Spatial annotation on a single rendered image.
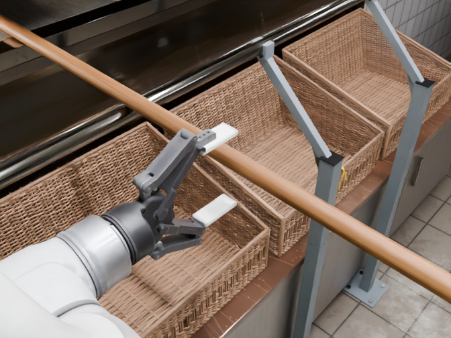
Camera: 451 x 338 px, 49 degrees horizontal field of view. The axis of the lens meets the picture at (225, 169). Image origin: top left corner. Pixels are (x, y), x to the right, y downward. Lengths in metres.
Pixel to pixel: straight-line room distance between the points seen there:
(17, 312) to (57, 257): 0.20
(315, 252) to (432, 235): 1.16
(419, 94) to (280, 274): 0.65
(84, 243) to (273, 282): 0.85
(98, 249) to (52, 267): 0.06
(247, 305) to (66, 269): 0.81
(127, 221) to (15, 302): 0.26
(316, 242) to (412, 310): 0.89
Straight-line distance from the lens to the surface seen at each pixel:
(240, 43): 1.67
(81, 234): 0.60
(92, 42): 1.29
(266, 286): 1.36
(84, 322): 0.47
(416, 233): 2.43
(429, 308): 2.17
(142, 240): 0.62
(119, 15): 1.32
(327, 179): 1.18
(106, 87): 0.94
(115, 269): 0.60
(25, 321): 0.39
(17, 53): 1.20
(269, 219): 1.36
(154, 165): 0.63
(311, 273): 1.42
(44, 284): 0.56
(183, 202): 1.51
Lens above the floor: 1.65
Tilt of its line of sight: 39 degrees down
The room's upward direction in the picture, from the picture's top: straight up
